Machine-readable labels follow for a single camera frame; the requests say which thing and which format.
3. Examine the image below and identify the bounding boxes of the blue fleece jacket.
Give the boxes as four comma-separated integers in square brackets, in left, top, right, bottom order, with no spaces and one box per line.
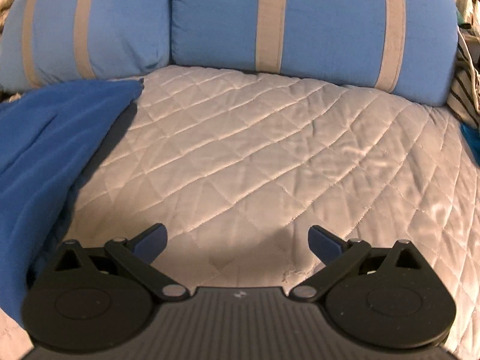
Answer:
[1,80,143,323]

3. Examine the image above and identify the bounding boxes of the striped canvas tote bag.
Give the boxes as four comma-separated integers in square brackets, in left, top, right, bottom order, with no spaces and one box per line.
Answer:
[446,28,479,129]

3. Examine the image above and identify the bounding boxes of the right blue striped pillow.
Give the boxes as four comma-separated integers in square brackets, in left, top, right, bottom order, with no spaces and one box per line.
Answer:
[172,0,457,106]

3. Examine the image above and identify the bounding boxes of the blue striped pillow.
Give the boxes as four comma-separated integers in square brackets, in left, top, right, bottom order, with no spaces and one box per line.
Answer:
[1,0,171,94]
[172,0,457,106]

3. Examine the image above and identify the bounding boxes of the left blue striped pillow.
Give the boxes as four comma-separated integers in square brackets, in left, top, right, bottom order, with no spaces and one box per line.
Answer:
[1,0,171,94]

